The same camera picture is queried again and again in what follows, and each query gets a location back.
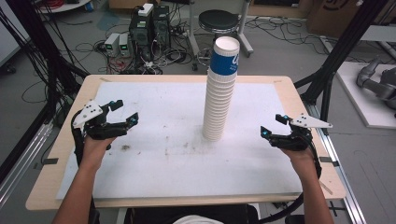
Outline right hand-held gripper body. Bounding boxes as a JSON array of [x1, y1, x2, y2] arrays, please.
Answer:
[[268, 112, 333, 153]]

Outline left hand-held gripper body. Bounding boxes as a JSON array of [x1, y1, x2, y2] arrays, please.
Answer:
[[72, 99, 129, 141]]

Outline stack of white paper cups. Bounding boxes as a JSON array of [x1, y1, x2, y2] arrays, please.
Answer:
[[201, 35, 241, 143]]

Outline person's right hand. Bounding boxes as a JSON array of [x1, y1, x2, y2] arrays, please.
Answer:
[[279, 145, 318, 175]]

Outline person's left hand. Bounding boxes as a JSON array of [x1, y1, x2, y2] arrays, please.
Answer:
[[79, 134, 117, 172]]

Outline white foam mat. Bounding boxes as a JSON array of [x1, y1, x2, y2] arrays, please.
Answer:
[[55, 81, 304, 200]]

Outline grey bench power supply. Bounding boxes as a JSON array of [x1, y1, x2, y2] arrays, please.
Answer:
[[118, 33, 133, 58], [104, 32, 121, 58]]

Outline wooden table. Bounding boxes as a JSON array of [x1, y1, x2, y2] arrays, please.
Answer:
[[25, 74, 347, 211]]

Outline black computer tower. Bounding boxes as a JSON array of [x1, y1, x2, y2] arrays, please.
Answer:
[[128, 12, 156, 63], [152, 5, 172, 51]]

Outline white floor board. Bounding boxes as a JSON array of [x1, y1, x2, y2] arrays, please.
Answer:
[[335, 61, 396, 130]]

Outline white power adapter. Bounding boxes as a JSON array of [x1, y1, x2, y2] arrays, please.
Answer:
[[137, 3, 155, 18]]

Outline black round stool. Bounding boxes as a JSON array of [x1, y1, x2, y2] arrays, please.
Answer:
[[198, 8, 240, 35], [186, 0, 255, 72]]

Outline person's dark clothing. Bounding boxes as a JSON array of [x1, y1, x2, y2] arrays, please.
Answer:
[[123, 203, 260, 224]]

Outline brown cardboard box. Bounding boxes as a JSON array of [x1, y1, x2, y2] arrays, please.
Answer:
[[305, 0, 396, 40]]

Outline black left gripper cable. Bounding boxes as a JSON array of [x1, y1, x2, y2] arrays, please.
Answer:
[[70, 110, 87, 167]]

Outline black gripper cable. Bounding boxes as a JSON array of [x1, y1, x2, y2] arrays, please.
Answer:
[[257, 136, 323, 224], [70, 110, 87, 167]]

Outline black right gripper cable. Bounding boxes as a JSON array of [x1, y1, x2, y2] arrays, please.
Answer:
[[257, 136, 323, 224]]

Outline aluminium rail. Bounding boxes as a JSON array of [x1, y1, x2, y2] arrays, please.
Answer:
[[0, 120, 54, 209], [304, 104, 369, 224]]

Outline tangle of floor cables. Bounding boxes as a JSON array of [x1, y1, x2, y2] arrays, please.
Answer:
[[74, 18, 195, 76]]

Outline black frame with cables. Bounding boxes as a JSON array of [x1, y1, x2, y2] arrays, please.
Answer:
[[0, 0, 92, 132]]

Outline black floor cable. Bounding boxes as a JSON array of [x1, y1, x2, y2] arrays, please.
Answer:
[[245, 16, 331, 57]]

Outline black metal frame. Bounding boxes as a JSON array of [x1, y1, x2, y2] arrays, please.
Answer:
[[293, 0, 390, 123]]

